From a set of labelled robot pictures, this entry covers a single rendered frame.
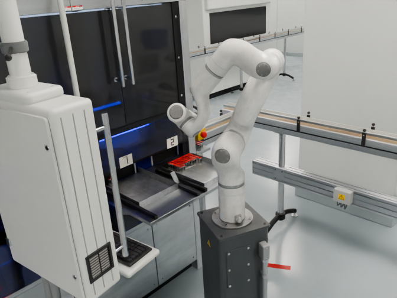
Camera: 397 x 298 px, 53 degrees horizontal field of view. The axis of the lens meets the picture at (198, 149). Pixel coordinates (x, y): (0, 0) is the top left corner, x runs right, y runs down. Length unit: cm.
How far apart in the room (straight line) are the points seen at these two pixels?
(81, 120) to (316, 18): 240
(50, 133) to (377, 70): 247
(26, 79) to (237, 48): 76
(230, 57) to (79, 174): 71
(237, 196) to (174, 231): 94
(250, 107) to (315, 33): 187
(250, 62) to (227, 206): 66
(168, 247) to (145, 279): 24
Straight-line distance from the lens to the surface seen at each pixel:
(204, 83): 163
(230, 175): 172
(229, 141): 163
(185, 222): 268
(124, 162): 219
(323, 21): 335
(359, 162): 347
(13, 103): 145
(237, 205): 180
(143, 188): 218
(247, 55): 153
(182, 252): 277
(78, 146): 136
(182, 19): 234
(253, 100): 159
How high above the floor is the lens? 187
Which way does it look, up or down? 22 degrees down
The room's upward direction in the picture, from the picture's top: 4 degrees counter-clockwise
